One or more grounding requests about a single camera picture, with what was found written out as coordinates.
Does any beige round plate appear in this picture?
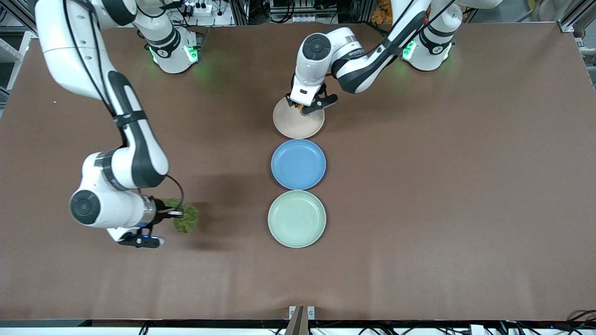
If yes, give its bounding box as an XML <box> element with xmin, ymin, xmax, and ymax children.
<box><xmin>273</xmin><ymin>95</ymin><xmax>325</xmax><ymax>140</ymax></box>

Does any light green round plate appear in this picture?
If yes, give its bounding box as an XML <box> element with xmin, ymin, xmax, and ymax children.
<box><xmin>268</xmin><ymin>190</ymin><xmax>327</xmax><ymax>248</ymax></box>

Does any bag of orange fruits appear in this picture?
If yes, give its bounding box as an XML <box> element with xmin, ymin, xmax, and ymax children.
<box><xmin>371</xmin><ymin>0</ymin><xmax>396</xmax><ymax>25</ymax></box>

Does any metal table edge bracket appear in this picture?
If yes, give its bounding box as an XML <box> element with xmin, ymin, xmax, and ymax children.
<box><xmin>285</xmin><ymin>306</ymin><xmax>316</xmax><ymax>335</ymax></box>

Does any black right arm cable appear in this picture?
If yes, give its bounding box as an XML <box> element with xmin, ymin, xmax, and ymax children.
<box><xmin>63</xmin><ymin>0</ymin><xmax>185</xmax><ymax>212</ymax></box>

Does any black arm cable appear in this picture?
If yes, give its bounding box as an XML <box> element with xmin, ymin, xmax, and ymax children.
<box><xmin>368</xmin><ymin>0</ymin><xmax>459</xmax><ymax>59</ymax></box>
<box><xmin>63</xmin><ymin>0</ymin><xmax>185</xmax><ymax>212</ymax></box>

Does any blue round plate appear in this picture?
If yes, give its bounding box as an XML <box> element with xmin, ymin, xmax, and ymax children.
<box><xmin>271</xmin><ymin>139</ymin><xmax>327</xmax><ymax>191</ymax></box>

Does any white power strip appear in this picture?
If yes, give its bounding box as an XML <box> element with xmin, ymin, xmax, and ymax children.
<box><xmin>179</xmin><ymin>2</ymin><xmax>213</xmax><ymax>15</ymax></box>

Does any green lettuce leaf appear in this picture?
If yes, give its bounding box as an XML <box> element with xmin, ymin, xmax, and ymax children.
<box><xmin>161</xmin><ymin>198</ymin><xmax>200</xmax><ymax>235</ymax></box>

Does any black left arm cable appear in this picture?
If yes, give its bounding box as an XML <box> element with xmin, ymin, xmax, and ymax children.
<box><xmin>368</xmin><ymin>0</ymin><xmax>459</xmax><ymax>59</ymax></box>

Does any brown table cover sheet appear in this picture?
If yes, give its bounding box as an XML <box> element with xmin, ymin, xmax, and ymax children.
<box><xmin>0</xmin><ymin>21</ymin><xmax>596</xmax><ymax>322</ymax></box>

